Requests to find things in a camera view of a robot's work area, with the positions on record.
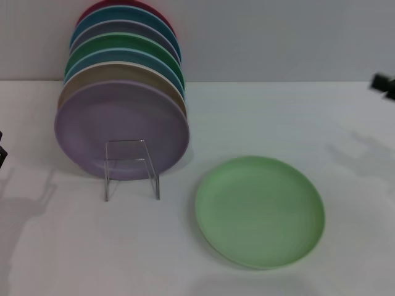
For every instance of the purple plate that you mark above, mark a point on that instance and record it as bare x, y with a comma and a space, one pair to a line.
123, 117

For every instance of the beige plate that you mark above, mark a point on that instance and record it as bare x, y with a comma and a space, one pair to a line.
117, 72

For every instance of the teal plate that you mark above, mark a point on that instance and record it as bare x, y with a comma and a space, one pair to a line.
123, 13

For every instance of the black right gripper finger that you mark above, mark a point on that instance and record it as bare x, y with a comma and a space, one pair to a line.
382, 81
390, 95

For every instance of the light blue plate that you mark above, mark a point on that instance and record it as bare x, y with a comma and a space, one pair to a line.
117, 57

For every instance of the red plate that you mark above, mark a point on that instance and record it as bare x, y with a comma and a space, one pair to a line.
145, 3

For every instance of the light green plate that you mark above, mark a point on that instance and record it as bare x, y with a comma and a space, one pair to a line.
259, 212

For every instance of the dark green plate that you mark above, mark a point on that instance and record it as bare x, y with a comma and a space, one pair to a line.
123, 41

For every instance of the grey plate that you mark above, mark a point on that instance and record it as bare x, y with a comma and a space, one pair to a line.
123, 27

